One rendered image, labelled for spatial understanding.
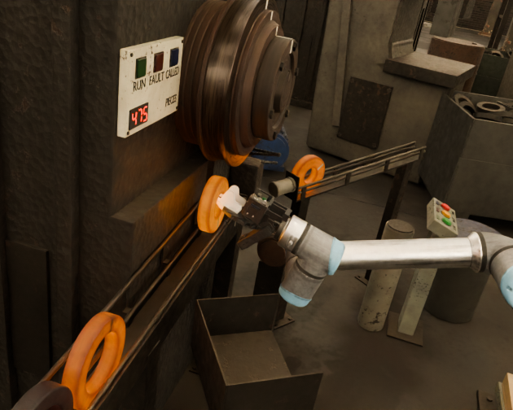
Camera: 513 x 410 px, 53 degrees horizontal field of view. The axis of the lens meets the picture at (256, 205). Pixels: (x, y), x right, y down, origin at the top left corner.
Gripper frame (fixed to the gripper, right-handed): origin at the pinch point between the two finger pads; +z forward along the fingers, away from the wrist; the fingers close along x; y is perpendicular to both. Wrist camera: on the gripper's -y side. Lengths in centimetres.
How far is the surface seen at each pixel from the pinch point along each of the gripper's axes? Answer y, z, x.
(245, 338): -17.4, -25.0, 22.1
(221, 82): 29.7, 9.8, 1.6
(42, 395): -6, 0, 69
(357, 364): -67, -74, -54
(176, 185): 0.1, 10.0, 4.1
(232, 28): 40.6, 14.0, -4.6
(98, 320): -5, 2, 51
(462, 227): -18, -93, -119
